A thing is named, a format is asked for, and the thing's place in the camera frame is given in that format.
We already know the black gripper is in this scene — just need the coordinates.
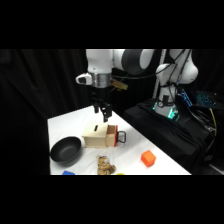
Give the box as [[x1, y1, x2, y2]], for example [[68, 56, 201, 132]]
[[91, 86, 113, 123]]

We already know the red-fronted drawer with black handle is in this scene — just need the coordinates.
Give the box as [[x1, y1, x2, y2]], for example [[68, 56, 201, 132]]
[[105, 124, 127, 148]]

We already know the light wooden drawer box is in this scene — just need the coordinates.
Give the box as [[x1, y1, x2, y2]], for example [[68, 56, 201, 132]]
[[81, 122, 110, 149]]

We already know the tan tag on wrist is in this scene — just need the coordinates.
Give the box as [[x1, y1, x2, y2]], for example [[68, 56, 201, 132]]
[[111, 78, 129, 91]]

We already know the black bowl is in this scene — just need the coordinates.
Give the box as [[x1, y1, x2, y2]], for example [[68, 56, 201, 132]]
[[49, 135, 83, 165]]

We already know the striped plush tiger toy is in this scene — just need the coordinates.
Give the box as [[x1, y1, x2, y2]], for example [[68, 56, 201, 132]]
[[96, 155, 117, 176]]

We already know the orange block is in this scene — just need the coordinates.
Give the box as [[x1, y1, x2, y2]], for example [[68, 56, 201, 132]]
[[140, 149, 157, 168]]

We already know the black draped robot stand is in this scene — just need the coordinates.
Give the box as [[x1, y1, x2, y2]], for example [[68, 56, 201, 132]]
[[122, 99, 209, 175]]

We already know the black curtain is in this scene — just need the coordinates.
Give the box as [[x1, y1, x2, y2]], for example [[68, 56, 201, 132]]
[[0, 49, 224, 176]]

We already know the blue-lit keyboard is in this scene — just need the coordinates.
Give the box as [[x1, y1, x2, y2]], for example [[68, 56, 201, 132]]
[[195, 90, 220, 108]]

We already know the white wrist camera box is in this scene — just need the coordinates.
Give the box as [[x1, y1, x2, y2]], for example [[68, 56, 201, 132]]
[[75, 72, 93, 86]]

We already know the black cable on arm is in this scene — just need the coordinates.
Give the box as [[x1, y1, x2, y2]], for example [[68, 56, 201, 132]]
[[111, 64, 168, 82]]

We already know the yellow cable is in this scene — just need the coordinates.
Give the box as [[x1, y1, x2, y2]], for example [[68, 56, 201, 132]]
[[209, 109, 218, 138]]

